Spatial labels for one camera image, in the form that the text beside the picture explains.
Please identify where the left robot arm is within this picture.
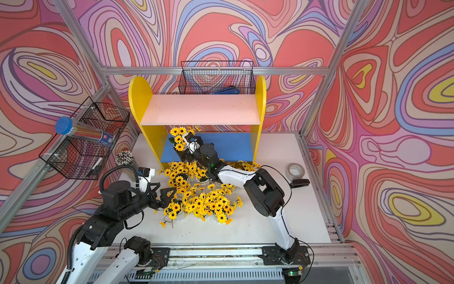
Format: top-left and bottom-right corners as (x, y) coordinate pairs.
(57, 164), (177, 284)

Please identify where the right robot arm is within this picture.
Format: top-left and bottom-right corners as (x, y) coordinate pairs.
(179, 143), (300, 265)

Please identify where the clear cup of pencils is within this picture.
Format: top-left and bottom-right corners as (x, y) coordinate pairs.
(115, 150), (139, 169)

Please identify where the yellow wooden shelf unit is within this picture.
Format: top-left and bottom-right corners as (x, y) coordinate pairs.
(128, 75), (267, 169)

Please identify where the black marker in basket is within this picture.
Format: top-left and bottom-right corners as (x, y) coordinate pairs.
(87, 157), (103, 177)

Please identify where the blue object in rear basket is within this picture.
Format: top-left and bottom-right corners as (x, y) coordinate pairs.
(210, 86), (240, 95)

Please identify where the clear packing tape roll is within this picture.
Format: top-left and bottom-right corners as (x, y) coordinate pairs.
(286, 163), (306, 181)

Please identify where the small black device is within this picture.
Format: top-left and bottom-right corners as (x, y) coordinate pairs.
(290, 179), (310, 189)

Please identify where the blue capped pencil tube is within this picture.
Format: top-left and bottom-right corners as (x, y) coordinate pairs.
(55, 117), (115, 147)

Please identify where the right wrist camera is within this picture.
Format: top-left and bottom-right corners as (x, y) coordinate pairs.
(188, 136), (203, 154)

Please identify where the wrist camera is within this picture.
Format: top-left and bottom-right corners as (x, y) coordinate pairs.
(188, 136), (203, 154)
(137, 167), (156, 194)

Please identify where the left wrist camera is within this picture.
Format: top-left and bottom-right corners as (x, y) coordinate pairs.
(137, 167), (156, 194)

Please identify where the black wire basket rear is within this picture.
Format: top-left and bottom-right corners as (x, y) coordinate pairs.
(179, 60), (255, 95)

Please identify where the black wire basket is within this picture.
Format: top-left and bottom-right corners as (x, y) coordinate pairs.
(179, 60), (255, 95)
(39, 98), (130, 180)

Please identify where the black wire basket left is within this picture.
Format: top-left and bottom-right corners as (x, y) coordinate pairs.
(39, 98), (130, 180)

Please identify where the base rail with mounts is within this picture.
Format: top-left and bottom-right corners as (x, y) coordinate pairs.
(70, 226), (366, 284)

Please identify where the aluminium frame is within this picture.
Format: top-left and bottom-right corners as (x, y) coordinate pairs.
(0, 0), (370, 246)

